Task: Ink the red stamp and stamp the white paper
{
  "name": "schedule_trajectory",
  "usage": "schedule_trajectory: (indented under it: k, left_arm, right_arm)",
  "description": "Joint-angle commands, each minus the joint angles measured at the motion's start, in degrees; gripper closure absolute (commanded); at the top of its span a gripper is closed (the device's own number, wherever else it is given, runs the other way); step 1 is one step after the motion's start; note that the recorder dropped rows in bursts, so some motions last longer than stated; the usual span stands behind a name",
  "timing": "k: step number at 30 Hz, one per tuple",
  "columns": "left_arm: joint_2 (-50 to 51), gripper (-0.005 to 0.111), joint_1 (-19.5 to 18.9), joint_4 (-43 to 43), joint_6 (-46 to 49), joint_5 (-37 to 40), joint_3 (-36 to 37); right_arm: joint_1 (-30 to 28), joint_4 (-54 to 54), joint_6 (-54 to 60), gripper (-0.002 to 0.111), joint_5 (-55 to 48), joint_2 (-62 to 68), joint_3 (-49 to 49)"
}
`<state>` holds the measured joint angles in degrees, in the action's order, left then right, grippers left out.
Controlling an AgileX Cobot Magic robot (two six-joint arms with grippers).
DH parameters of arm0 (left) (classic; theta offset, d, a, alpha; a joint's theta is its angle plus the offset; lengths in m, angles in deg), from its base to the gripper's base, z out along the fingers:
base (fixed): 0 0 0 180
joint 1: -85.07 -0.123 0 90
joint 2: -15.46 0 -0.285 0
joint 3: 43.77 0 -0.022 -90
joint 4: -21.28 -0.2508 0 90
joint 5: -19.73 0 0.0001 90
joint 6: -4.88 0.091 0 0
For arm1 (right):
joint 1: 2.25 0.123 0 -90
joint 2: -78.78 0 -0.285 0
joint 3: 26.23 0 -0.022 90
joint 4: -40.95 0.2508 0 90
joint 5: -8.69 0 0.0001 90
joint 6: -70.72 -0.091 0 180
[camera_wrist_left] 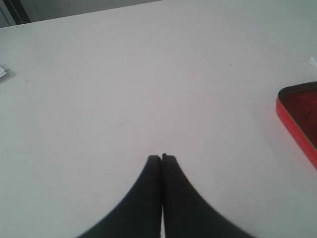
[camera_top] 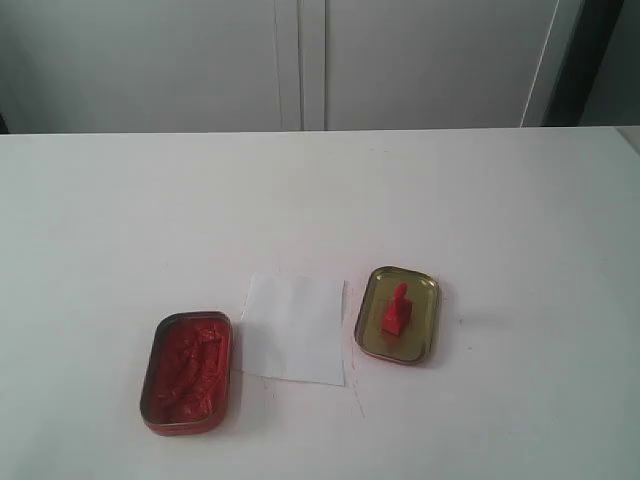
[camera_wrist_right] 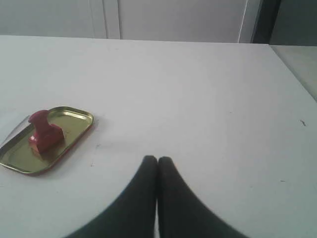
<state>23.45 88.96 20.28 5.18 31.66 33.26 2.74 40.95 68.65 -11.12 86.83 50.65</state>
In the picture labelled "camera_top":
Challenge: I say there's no red plastic stamp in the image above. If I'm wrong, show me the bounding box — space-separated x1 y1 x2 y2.
381 283 413 337

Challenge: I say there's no white cabinet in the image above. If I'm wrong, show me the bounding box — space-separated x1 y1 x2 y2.
1 1 559 133

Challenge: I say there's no white paper sheet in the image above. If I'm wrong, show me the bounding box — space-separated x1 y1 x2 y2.
233 274 345 387

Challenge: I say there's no red ink paste tin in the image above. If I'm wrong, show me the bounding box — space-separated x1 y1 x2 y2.
139 311 233 436

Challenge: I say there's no gold tin lid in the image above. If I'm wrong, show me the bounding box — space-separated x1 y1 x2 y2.
354 266 440 365

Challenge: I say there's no dark vertical post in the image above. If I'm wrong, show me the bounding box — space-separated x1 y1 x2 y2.
542 0 640 127

